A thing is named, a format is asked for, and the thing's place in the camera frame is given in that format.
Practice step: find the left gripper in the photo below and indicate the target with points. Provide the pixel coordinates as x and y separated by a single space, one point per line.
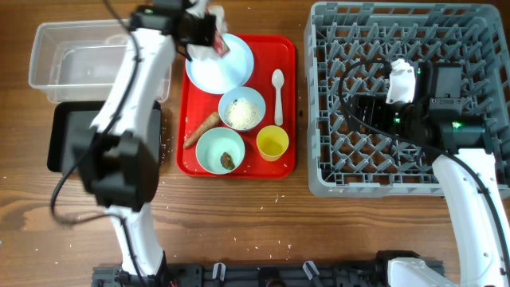
210 26

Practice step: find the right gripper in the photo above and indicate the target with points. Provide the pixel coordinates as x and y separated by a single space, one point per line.
375 105

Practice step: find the red snack wrapper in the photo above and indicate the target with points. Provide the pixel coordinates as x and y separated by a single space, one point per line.
219 45

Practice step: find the white bowl with rice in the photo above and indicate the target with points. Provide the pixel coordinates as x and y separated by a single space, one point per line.
242 108

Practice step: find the yellow plastic cup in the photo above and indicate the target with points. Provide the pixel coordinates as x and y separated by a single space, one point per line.
272 142

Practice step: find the mint green bowl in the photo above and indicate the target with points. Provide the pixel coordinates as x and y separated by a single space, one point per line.
212 146

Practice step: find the white napkin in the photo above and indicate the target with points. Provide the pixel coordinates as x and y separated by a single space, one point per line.
202 53

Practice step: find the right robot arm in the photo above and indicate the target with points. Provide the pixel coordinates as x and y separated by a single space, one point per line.
424 107

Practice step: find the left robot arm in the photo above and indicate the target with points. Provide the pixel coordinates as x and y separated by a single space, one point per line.
113 158

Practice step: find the grey dishwasher rack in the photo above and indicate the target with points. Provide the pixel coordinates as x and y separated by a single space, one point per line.
344 45

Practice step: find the large white plate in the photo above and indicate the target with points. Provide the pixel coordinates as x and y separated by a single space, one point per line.
228 72

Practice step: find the brown carrot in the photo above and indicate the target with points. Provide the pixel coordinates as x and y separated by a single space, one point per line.
212 121

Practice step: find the white plastic spoon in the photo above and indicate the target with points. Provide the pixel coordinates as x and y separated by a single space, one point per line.
278 82

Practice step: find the clear plastic bin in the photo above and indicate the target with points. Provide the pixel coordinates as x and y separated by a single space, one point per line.
77 61

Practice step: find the brown food scrap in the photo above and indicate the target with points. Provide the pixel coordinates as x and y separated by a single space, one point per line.
227 161

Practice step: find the black plastic tray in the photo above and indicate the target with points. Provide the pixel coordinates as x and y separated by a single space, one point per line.
70 117

